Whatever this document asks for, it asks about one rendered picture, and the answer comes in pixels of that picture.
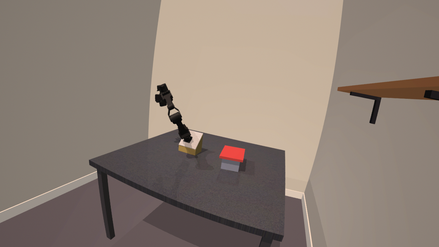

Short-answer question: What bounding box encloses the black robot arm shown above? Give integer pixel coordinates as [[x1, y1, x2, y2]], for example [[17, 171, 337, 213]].
[[155, 83, 193, 143]]

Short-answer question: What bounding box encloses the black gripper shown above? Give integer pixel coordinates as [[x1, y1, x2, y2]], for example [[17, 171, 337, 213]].
[[157, 85, 167, 107]]

